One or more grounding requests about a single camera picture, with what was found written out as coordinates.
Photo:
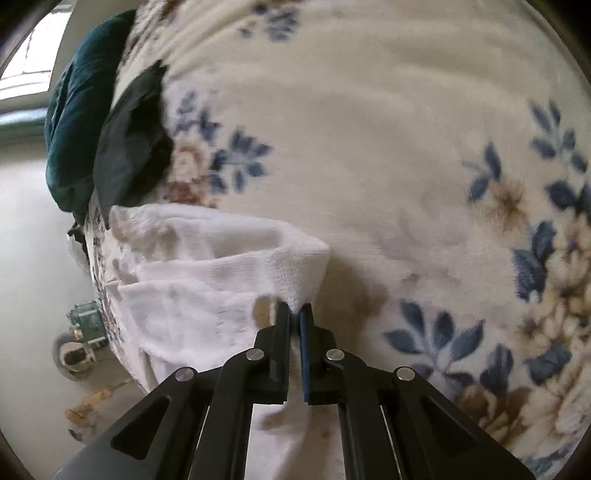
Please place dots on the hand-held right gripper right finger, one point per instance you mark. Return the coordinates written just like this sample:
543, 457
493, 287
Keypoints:
305, 355

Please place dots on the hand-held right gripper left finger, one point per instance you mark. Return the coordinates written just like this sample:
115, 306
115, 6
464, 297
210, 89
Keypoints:
280, 350

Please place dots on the white towel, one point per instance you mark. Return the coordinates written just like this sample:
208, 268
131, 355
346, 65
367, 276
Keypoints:
194, 286

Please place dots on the yellow toy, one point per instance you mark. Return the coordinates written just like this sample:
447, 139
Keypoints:
90, 406

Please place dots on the floral fleece blanket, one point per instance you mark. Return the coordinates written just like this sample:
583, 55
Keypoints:
369, 161

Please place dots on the black cloth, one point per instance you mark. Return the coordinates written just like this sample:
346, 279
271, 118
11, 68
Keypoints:
131, 143

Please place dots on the dark teal cloth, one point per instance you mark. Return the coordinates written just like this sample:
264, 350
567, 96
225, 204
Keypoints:
76, 129

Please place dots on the window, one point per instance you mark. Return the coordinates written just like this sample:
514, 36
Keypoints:
37, 50

